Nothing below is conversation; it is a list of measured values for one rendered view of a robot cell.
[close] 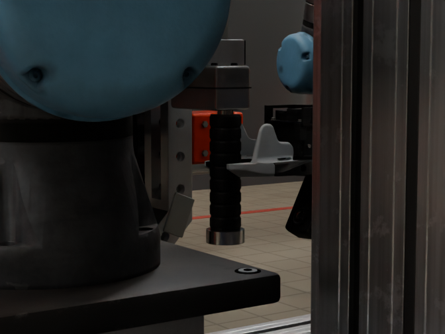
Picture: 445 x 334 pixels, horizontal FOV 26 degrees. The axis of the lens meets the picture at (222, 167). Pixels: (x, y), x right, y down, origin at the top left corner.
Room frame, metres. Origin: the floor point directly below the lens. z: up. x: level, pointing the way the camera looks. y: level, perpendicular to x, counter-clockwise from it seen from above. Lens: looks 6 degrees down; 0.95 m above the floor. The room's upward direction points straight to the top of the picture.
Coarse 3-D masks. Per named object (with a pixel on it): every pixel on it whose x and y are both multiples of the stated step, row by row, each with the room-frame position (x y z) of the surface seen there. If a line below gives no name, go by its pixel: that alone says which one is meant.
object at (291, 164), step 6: (276, 162) 1.08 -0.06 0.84; (282, 162) 1.09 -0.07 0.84; (288, 162) 1.09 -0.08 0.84; (294, 162) 1.10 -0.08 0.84; (300, 162) 1.10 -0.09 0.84; (306, 162) 1.10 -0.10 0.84; (276, 168) 1.08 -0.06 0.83; (282, 168) 1.09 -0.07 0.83; (288, 168) 1.09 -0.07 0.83; (294, 168) 1.09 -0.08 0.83; (300, 168) 1.09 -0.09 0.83; (306, 168) 1.10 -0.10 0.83; (276, 174) 1.08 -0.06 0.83; (282, 174) 1.08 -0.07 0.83; (288, 174) 1.09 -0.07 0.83; (294, 174) 1.09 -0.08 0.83; (300, 174) 1.09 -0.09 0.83; (306, 174) 1.10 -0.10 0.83
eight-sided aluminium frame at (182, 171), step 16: (144, 112) 1.33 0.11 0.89; (160, 112) 1.30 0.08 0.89; (176, 112) 1.30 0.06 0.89; (144, 128) 1.34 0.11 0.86; (160, 128) 1.33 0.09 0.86; (176, 128) 1.30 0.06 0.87; (144, 144) 1.34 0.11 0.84; (160, 144) 1.33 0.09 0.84; (176, 144) 1.30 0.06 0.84; (144, 160) 1.34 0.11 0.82; (160, 160) 1.33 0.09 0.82; (176, 160) 1.30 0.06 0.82; (160, 176) 1.33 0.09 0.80; (176, 176) 1.30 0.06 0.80; (160, 192) 1.32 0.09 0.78; (176, 192) 1.29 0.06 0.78; (160, 208) 1.30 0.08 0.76; (176, 208) 1.29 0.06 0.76; (160, 224) 1.28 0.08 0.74; (176, 224) 1.29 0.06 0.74; (176, 240) 1.30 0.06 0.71
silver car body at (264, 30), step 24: (240, 0) 1.95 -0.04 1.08; (264, 0) 1.98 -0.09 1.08; (288, 0) 2.02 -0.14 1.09; (240, 24) 1.95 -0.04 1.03; (264, 24) 1.98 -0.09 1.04; (288, 24) 2.02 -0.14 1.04; (264, 48) 1.98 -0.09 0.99; (264, 72) 1.98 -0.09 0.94; (264, 96) 1.98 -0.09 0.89; (288, 96) 2.03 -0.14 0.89; (312, 96) 2.10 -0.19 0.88; (192, 168) 1.88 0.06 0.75
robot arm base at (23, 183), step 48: (0, 144) 0.57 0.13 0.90; (48, 144) 0.57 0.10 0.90; (96, 144) 0.59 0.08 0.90; (0, 192) 0.57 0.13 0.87; (48, 192) 0.57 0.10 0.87; (96, 192) 0.58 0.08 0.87; (144, 192) 0.63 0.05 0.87; (0, 240) 0.57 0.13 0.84; (48, 240) 0.56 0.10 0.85; (96, 240) 0.57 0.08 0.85; (144, 240) 0.60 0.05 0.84; (0, 288) 0.55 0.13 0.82; (48, 288) 0.55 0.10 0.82
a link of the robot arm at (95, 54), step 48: (0, 0) 0.42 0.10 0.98; (48, 0) 0.43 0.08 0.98; (96, 0) 0.44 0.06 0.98; (144, 0) 0.44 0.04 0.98; (192, 0) 0.45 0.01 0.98; (0, 48) 0.44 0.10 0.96; (48, 48) 0.43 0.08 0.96; (96, 48) 0.44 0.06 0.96; (144, 48) 0.45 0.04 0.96; (192, 48) 0.45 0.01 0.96; (48, 96) 0.44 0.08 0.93; (96, 96) 0.44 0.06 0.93; (144, 96) 0.45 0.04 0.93
